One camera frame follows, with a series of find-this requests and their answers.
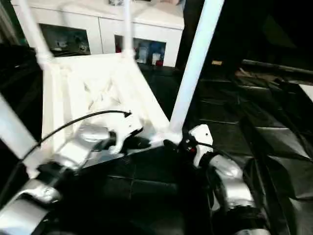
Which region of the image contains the white plastic table top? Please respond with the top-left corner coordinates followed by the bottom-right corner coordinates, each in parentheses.
top-left (24, 52), bottom-right (184, 179)

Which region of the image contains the black table mat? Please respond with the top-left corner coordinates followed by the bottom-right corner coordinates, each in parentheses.
top-left (0, 44), bottom-right (313, 235)

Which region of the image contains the white glass-door cabinet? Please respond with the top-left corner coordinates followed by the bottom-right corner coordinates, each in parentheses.
top-left (11, 0), bottom-right (185, 67)

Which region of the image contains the long black bar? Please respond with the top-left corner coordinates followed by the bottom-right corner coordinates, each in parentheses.
top-left (241, 59), bottom-right (313, 76)

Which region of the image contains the white flat panel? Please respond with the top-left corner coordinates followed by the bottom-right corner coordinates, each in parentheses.
top-left (298, 84), bottom-right (313, 102)

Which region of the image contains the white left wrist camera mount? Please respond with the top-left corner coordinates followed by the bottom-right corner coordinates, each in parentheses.
top-left (107, 112), bottom-right (145, 155)

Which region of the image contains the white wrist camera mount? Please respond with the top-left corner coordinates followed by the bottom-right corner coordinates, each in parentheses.
top-left (107, 112), bottom-right (145, 155)
top-left (188, 124), bottom-right (214, 168)

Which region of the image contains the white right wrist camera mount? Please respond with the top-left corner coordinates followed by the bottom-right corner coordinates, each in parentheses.
top-left (188, 124), bottom-right (214, 168)

